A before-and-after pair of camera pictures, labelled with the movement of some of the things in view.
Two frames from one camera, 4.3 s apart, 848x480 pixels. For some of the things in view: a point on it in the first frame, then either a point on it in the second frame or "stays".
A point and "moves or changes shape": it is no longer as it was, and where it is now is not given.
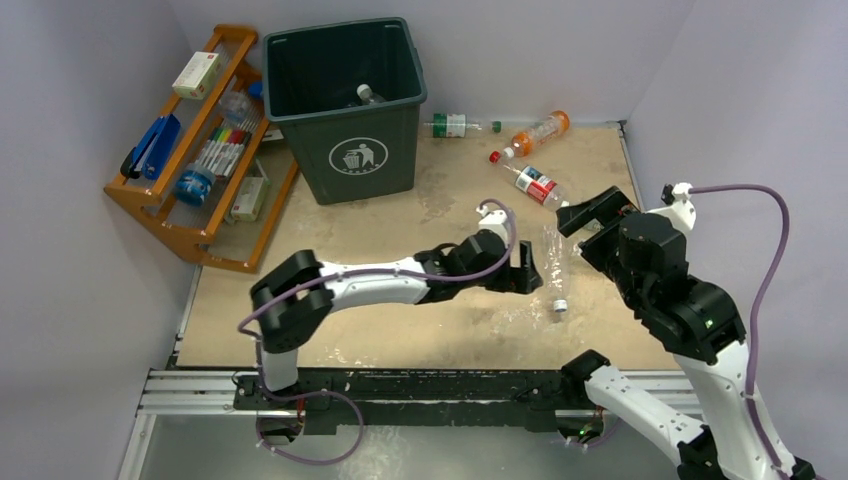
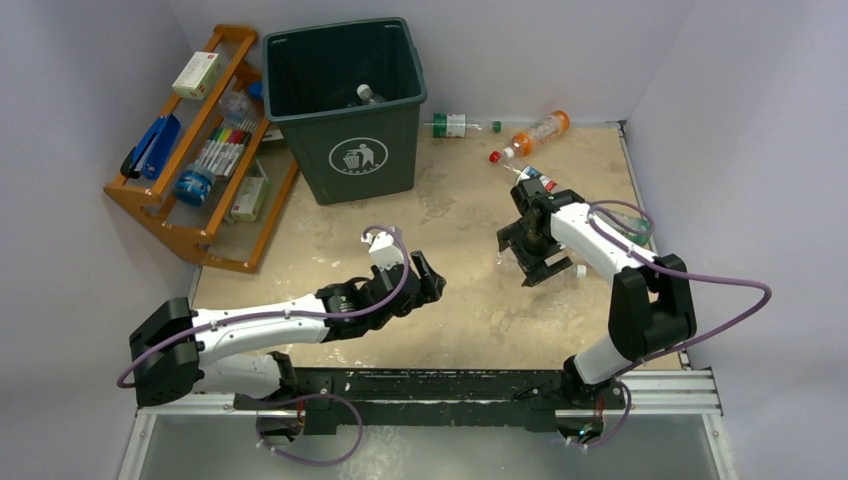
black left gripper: [517, 280] to [434, 281]
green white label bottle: [456, 125] stays
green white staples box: [250, 199] stays
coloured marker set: [222, 151] stays
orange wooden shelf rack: [204, 170] stays
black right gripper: [597, 216] to [534, 252]
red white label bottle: [532, 182] stays
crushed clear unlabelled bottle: [557, 251] moves or changes shape
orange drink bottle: [527, 142] stays
